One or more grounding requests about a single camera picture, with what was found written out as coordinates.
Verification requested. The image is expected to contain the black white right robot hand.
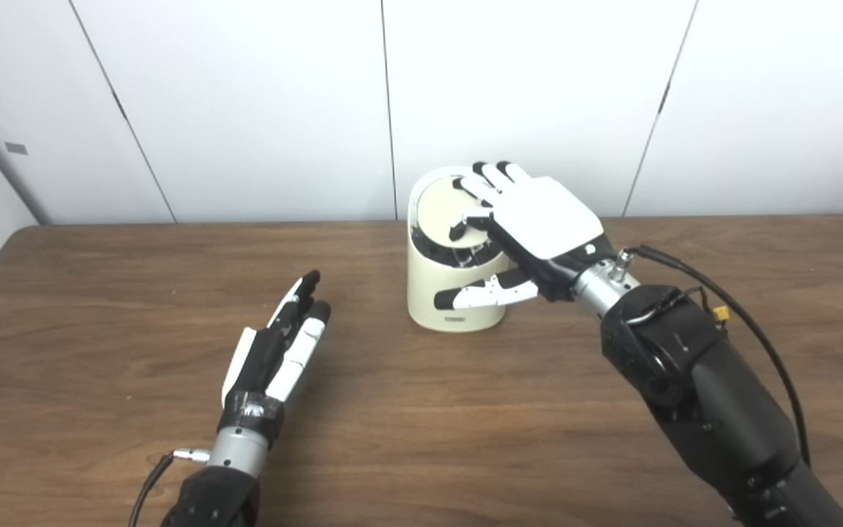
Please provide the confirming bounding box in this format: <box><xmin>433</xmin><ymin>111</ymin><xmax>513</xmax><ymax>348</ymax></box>
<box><xmin>434</xmin><ymin>161</ymin><xmax>617</xmax><ymax>310</ymax></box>

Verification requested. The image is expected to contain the cream-colored bin body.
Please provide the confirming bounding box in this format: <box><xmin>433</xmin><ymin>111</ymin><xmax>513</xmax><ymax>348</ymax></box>
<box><xmin>407</xmin><ymin>167</ymin><xmax>512</xmax><ymax>333</ymax></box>

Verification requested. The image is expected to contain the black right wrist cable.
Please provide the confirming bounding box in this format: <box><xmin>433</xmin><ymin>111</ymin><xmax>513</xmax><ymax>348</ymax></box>
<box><xmin>615</xmin><ymin>245</ymin><xmax>812</xmax><ymax>468</ymax></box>

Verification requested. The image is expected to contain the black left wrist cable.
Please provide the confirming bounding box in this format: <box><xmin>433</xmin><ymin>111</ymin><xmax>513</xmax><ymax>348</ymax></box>
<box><xmin>127</xmin><ymin>448</ymin><xmax>211</xmax><ymax>527</ymax></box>

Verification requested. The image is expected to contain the round cream bin lid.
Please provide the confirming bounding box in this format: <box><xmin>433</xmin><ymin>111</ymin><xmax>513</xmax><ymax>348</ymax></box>
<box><xmin>413</xmin><ymin>178</ymin><xmax>492</xmax><ymax>250</ymax></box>

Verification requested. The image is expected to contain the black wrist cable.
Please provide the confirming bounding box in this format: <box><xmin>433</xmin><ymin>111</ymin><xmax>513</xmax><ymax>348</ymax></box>
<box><xmin>127</xmin><ymin>448</ymin><xmax>211</xmax><ymax>527</ymax></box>
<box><xmin>615</xmin><ymin>245</ymin><xmax>812</xmax><ymax>468</ymax></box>

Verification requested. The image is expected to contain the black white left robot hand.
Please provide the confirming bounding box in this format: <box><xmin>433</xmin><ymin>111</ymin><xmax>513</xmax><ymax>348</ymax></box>
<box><xmin>217</xmin><ymin>270</ymin><xmax>332</xmax><ymax>449</ymax></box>

